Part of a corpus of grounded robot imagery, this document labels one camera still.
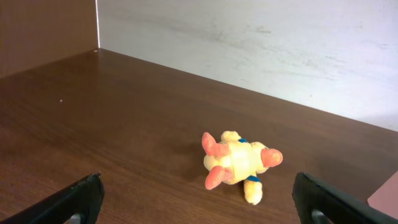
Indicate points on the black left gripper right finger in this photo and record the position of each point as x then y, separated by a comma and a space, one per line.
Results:
319, 202

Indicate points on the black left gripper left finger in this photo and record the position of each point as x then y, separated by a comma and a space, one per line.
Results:
83, 198

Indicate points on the pink cardboard box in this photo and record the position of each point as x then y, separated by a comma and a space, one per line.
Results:
385, 198

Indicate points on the yellow plush duck toy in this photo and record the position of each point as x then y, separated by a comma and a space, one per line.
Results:
234, 160

